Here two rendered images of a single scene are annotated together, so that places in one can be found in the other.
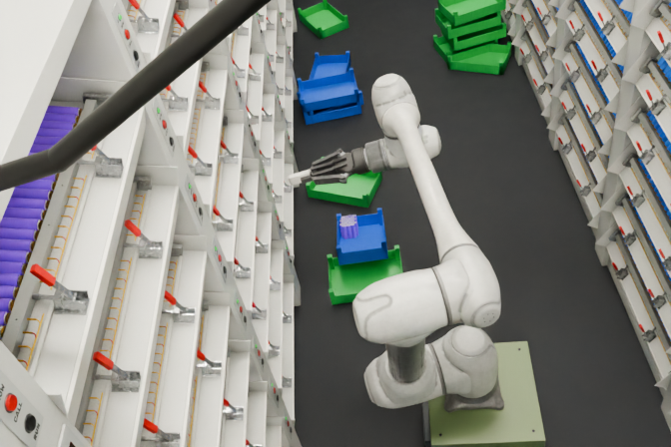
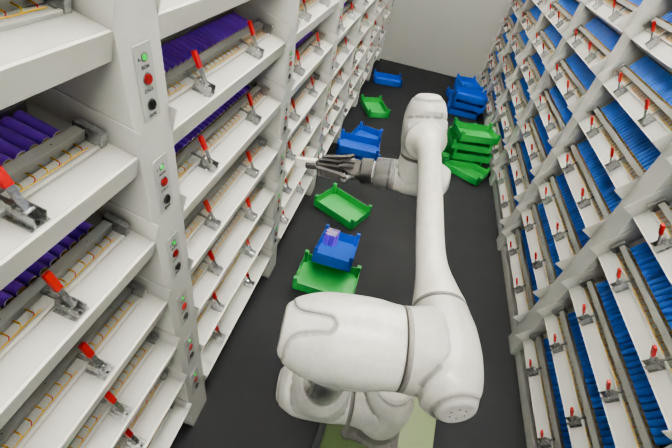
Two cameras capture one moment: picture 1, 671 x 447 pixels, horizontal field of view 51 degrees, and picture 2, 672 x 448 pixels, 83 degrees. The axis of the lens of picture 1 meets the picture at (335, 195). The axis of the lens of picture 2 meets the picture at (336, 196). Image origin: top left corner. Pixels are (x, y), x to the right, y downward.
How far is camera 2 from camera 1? 0.93 m
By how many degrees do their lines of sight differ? 5
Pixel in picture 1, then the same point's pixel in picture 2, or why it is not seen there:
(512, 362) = (418, 415)
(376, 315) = (307, 339)
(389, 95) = (426, 109)
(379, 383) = (290, 387)
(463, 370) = (375, 413)
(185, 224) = (116, 105)
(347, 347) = not seen: hidden behind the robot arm
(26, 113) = not seen: outside the picture
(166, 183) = (95, 16)
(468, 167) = not seen: hidden behind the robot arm
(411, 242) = (371, 269)
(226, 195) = (229, 142)
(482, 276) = (470, 350)
